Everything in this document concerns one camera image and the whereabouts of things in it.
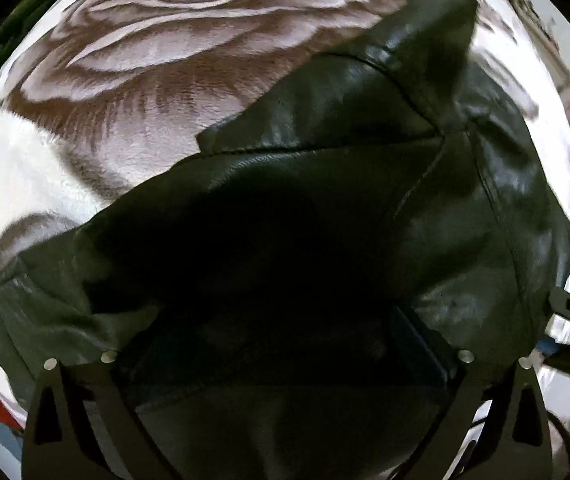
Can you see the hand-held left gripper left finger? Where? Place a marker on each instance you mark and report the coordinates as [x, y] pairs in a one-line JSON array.
[[110, 390]]

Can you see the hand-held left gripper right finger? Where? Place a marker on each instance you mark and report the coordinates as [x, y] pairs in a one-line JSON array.
[[430, 350]]

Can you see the black leather jacket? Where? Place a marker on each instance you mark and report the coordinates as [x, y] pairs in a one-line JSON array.
[[315, 210]]

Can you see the floral purple bed blanket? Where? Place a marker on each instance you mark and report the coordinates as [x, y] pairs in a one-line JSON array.
[[165, 60]]

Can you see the green garment with white stripes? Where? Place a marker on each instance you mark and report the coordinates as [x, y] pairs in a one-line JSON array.
[[20, 20]]

